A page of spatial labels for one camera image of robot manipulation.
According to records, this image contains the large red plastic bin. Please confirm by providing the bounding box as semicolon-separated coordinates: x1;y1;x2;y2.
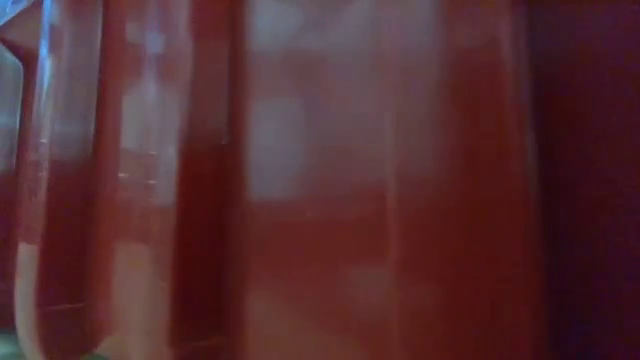
0;0;640;360

